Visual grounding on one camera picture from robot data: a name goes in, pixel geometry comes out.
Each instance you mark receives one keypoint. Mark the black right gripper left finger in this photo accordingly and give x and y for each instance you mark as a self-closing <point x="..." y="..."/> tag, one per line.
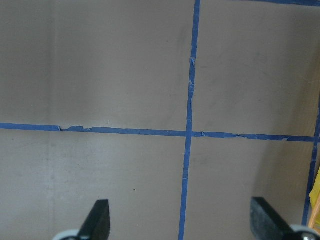
<point x="97" y="225"/>

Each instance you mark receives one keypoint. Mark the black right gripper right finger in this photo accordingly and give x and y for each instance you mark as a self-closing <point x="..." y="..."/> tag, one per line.
<point x="266" y="223"/>

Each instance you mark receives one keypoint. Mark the yellow plastic basket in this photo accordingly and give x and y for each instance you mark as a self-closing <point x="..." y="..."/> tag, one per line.
<point x="314" y="221"/>

